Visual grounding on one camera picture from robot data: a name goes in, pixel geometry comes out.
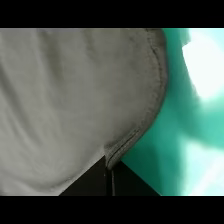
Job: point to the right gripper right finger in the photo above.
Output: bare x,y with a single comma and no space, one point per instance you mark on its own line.
131,183

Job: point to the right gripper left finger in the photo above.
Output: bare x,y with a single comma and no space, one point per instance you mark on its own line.
90,183

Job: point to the black garment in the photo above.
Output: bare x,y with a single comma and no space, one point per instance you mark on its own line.
73,100

